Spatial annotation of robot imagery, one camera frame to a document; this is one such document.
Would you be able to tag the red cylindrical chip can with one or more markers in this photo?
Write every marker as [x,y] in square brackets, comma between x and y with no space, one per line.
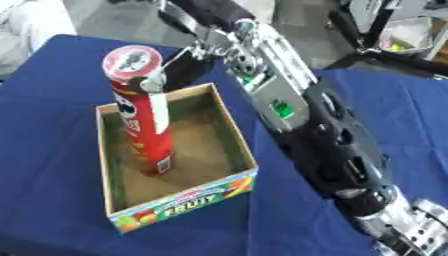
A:
[143,133]

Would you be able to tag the open cardboard box with fruit print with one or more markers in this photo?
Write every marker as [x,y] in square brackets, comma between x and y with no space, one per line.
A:
[192,160]

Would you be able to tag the white storage bin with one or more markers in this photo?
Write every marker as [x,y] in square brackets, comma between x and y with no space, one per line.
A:
[411,35]

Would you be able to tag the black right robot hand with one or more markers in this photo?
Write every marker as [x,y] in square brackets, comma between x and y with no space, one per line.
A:
[185,68]

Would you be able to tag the white bag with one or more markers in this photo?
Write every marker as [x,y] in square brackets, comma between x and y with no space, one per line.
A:
[29,30]

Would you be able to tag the black stand frame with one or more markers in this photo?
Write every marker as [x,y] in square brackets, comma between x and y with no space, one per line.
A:
[373,55]

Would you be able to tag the silver and black right robot arm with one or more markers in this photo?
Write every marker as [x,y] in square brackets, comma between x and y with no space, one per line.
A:
[326,140]

